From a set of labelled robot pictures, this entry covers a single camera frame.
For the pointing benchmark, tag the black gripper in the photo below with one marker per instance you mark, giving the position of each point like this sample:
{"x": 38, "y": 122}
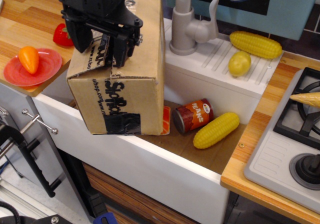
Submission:
{"x": 110, "y": 17}

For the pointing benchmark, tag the brown cardboard box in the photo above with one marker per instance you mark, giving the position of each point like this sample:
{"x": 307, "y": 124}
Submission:
{"x": 123, "y": 100}

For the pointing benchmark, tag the red toy strawberry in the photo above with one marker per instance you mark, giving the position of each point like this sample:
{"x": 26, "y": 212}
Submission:
{"x": 61, "y": 36}

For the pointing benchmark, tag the orange toy pepper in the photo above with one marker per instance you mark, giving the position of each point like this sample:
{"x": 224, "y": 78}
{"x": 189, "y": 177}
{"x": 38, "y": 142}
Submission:
{"x": 29, "y": 59}

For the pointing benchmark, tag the red plastic plate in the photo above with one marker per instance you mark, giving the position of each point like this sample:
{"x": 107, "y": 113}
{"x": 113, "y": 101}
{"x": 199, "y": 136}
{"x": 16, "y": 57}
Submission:
{"x": 50, "y": 62}

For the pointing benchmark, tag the grey toy faucet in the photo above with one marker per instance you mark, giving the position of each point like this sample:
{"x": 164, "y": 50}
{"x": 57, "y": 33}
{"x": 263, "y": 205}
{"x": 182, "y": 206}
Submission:
{"x": 187, "y": 31}

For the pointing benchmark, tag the orange toy salmon piece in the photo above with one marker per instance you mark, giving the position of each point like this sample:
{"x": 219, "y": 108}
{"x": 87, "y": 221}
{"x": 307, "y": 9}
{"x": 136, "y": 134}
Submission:
{"x": 166, "y": 121}

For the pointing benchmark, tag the toy beans can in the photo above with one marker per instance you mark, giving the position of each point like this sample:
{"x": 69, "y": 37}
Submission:
{"x": 193, "y": 115}

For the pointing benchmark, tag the black clamp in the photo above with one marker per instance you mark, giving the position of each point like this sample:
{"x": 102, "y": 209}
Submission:
{"x": 14, "y": 137}

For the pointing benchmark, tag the yellow toy potato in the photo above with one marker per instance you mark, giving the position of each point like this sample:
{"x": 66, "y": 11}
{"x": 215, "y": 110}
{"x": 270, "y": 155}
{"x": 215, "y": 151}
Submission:
{"x": 239, "y": 64}

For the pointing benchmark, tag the white toy sink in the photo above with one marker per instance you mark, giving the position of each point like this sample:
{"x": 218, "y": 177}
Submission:
{"x": 168, "y": 168}

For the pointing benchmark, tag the yellow toy corn in sink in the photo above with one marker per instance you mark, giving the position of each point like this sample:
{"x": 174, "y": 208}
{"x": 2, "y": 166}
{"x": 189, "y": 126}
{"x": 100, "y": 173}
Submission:
{"x": 216, "y": 130}

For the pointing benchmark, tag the yellow toy corn on drainer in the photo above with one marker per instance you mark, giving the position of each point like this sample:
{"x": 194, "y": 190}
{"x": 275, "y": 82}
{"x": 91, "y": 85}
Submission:
{"x": 256, "y": 44}

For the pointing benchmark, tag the light blue toy microwave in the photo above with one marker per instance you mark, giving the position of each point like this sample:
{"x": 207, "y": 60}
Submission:
{"x": 285, "y": 18}

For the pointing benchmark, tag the grey toy stove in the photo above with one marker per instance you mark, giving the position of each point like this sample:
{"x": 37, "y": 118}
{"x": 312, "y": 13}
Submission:
{"x": 294, "y": 129}

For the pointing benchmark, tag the beige ice cream cone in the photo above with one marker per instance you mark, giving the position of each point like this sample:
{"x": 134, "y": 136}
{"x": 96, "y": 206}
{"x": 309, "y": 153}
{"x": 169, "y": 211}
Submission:
{"x": 310, "y": 98}

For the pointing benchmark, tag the black stove knob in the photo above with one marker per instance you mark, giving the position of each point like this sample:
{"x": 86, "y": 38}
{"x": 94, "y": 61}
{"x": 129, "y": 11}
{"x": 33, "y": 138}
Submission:
{"x": 305, "y": 170}

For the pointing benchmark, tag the silver cabinet handle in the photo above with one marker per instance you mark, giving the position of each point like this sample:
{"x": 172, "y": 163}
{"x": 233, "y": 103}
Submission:
{"x": 34, "y": 119}

